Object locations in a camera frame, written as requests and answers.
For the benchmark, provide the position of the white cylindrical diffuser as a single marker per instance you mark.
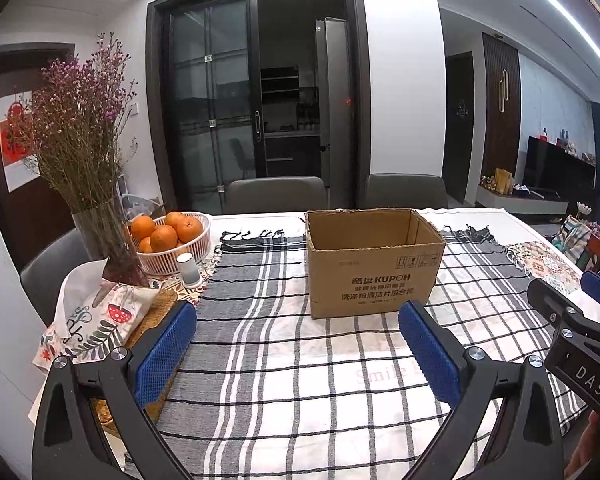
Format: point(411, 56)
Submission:
point(188, 272)

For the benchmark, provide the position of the mushroom print tissue cover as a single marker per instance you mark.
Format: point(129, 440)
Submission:
point(95, 330)

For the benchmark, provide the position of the grey white checked cloth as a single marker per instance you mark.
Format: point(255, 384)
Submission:
point(280, 360)

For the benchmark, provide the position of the brown cardboard box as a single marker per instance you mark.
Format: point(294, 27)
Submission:
point(370, 285)

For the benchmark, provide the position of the dark interior door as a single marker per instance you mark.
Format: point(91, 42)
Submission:
point(457, 130)

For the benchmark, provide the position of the white wall switch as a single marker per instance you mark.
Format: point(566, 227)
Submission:
point(135, 108)

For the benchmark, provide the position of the orange fruit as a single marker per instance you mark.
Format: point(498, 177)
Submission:
point(145, 246)
point(174, 220)
point(163, 238)
point(142, 227)
point(190, 230)

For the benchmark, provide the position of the red wall poster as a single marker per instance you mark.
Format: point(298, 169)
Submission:
point(17, 145)

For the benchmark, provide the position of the person's right hand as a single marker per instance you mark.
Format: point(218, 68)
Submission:
point(587, 442)

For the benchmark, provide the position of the tile patterned tablecloth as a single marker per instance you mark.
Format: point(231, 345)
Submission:
point(545, 265)

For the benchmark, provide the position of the dark wood panel cabinet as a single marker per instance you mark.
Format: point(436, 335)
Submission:
point(500, 125)

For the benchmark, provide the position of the white plastic fruit basket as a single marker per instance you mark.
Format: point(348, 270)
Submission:
point(165, 262)

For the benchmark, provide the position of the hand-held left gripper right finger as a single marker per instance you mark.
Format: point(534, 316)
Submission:
point(430, 355)

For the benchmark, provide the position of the grey dining chair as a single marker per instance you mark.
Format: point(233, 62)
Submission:
point(405, 191)
point(275, 195)
point(50, 270)

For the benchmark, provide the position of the white storage rack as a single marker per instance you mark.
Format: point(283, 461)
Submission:
point(137, 205)

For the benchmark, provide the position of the low television stand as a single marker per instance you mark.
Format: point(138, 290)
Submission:
point(525, 202)

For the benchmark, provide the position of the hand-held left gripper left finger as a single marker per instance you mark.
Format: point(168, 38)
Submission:
point(165, 350)

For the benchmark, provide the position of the silver refrigerator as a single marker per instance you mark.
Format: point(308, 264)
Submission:
point(335, 110)

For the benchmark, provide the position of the dried purple flower bunch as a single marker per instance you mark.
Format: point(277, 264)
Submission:
point(80, 125)

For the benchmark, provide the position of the glass flower vase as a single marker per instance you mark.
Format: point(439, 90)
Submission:
point(105, 240)

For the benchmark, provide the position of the brown wooden door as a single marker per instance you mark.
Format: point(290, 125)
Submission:
point(10, 220)

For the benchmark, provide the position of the dark sliding glass door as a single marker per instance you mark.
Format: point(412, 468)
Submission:
point(210, 100)

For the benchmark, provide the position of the black television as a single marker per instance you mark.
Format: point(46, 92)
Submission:
point(560, 165)

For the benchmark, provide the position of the gold paper bag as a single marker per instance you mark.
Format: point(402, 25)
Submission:
point(504, 182)

